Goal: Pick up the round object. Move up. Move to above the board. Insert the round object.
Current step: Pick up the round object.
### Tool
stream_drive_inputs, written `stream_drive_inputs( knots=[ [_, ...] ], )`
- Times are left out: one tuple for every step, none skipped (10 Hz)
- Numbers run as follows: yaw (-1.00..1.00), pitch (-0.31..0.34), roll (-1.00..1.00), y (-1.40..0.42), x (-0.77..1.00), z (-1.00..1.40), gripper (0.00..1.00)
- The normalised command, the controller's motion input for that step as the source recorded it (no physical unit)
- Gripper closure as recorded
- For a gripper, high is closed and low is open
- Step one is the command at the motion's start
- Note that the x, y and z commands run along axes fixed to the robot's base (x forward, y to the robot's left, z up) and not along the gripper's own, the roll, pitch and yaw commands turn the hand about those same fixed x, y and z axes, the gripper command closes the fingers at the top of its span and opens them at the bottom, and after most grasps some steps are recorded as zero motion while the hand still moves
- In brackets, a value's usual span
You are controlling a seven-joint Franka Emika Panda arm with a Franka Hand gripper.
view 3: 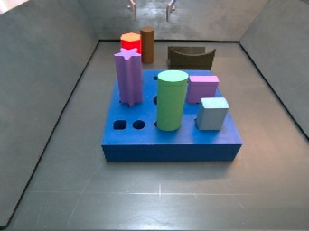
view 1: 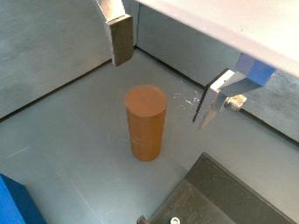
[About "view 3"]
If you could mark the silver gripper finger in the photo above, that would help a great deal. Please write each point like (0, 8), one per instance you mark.
(132, 9)
(171, 8)

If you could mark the brown cylinder block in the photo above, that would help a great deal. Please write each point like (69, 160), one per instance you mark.
(147, 33)

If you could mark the red hexagonal prism block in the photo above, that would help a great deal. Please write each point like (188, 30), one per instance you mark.
(131, 41)

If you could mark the dark brown arch block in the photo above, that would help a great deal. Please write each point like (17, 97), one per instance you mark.
(190, 57)

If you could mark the purple star prism block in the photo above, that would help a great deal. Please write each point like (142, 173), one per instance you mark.
(128, 70)

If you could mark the green cylinder block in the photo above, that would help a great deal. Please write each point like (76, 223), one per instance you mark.
(171, 86)

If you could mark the pink rectangular block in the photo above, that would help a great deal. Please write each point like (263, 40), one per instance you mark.
(202, 86)

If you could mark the light blue cube block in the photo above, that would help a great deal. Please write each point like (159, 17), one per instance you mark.
(211, 113)

